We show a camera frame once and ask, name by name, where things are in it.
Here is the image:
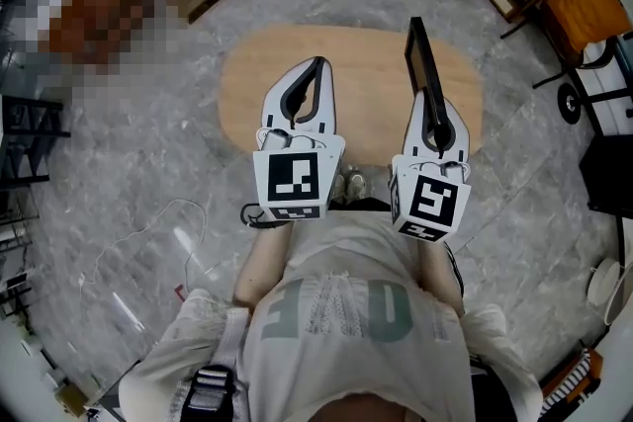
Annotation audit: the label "black framed picture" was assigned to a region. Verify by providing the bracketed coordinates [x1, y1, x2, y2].
[404, 16, 454, 140]

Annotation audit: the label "person's white printed t-shirt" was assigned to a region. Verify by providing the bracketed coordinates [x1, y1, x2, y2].
[118, 211, 545, 422]

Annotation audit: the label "black cabinet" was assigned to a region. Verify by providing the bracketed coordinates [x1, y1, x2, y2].
[578, 132, 633, 216]

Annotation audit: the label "person's right forearm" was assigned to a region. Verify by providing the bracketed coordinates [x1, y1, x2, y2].
[412, 236, 466, 318]

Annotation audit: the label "black metal shelf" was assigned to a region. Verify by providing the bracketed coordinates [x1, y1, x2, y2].
[0, 93, 71, 187]

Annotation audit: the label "wooden cabinet with white top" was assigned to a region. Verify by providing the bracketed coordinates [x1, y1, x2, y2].
[24, 0, 180, 76]

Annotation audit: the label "person's shoe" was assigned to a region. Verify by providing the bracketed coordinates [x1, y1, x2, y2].
[346, 164, 370, 202]
[331, 172, 348, 205]

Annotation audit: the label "person's left forearm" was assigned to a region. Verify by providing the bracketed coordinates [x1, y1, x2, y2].
[231, 219, 299, 312]

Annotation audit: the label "grey black harness strap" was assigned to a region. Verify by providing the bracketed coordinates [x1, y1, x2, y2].
[179, 305, 249, 422]

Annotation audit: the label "black wheeled cart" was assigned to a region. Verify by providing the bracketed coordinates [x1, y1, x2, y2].
[532, 32, 633, 137]

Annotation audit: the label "orange chair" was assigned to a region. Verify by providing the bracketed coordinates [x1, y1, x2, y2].
[543, 0, 633, 60]

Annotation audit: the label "orange stool with striped cloth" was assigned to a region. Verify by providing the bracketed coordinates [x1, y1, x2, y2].
[537, 347, 605, 417]

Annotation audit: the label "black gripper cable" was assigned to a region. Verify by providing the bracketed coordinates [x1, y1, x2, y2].
[239, 202, 284, 230]
[443, 240, 467, 298]

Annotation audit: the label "white floor cable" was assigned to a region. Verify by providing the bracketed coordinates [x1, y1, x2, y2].
[77, 198, 209, 294]

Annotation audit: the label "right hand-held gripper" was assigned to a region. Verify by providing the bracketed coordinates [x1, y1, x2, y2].
[388, 88, 472, 243]

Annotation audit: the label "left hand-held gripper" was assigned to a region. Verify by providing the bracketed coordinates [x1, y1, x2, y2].
[251, 55, 347, 222]

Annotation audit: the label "person's black trousers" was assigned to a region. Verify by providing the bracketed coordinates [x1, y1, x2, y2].
[325, 196, 392, 214]

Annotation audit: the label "oval wooden table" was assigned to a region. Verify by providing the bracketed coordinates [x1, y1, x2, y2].
[219, 24, 485, 167]

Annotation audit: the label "white wire chair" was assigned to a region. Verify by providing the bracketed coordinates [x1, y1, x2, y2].
[587, 256, 633, 327]

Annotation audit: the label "person's right shoe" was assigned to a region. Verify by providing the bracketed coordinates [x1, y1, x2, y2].
[346, 164, 370, 202]

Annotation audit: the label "person's left shoe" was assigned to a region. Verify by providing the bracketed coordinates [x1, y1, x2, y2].
[331, 172, 348, 205]

